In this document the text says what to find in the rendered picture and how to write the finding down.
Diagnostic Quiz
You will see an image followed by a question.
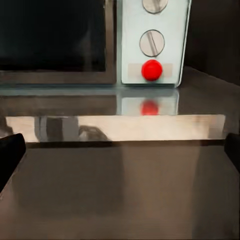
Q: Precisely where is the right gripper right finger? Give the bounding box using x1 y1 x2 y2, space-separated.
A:
224 132 240 173

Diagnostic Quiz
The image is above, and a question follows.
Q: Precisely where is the microwave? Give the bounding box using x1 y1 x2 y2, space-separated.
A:
0 0 192 90

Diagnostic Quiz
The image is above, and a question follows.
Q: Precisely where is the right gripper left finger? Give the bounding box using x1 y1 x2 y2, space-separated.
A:
0 133 26 192

